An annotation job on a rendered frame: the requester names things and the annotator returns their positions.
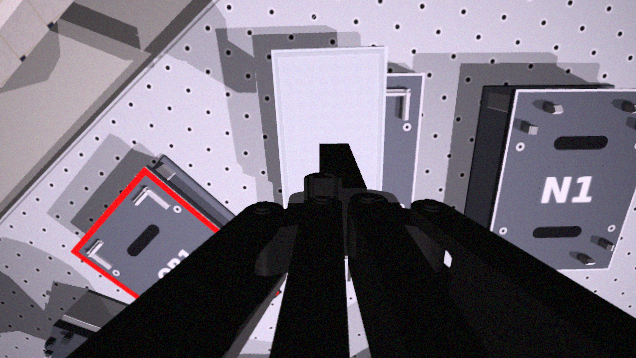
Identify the grey metal nest plate marked n1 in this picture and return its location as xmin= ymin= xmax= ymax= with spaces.
xmin=464 ymin=85 xmax=636 ymax=271

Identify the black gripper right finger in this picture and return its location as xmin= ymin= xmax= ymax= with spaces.
xmin=334 ymin=143 xmax=636 ymax=358

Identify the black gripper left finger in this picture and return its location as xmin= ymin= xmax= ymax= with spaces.
xmin=66 ymin=143 xmax=350 ymax=358

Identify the dark grey work table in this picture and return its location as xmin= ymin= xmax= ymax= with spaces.
xmin=0 ymin=0 xmax=636 ymax=358

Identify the white rectangular plate lid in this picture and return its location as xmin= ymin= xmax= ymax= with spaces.
xmin=271 ymin=46 xmax=388 ymax=208

